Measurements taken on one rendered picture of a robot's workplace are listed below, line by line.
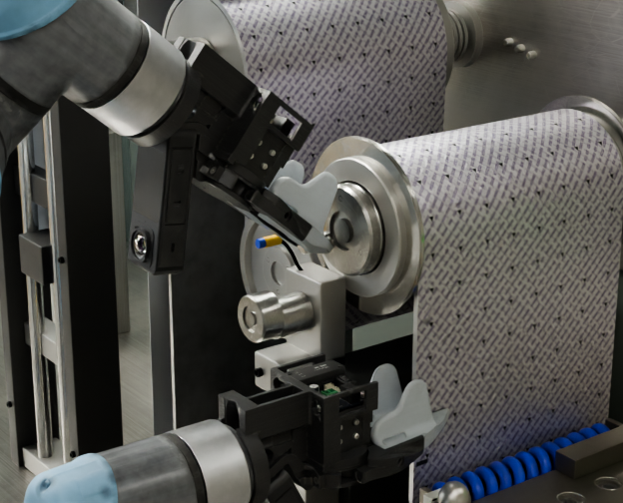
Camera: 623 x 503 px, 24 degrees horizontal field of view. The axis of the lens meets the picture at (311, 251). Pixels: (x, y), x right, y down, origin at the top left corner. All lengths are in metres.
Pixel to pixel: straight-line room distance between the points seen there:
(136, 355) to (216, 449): 0.79
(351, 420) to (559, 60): 0.49
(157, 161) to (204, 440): 0.21
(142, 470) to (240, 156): 0.24
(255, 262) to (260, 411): 0.29
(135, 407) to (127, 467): 0.67
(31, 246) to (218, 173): 0.39
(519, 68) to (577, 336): 0.32
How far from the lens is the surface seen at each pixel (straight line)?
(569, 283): 1.28
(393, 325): 1.73
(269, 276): 1.31
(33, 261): 1.43
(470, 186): 1.18
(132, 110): 1.02
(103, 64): 1.00
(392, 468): 1.14
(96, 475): 1.02
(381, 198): 1.14
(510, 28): 1.50
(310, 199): 1.13
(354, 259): 1.17
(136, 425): 1.66
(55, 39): 0.98
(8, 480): 1.56
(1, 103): 0.99
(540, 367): 1.28
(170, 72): 1.03
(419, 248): 1.13
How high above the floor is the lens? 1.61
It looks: 19 degrees down
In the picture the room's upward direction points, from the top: straight up
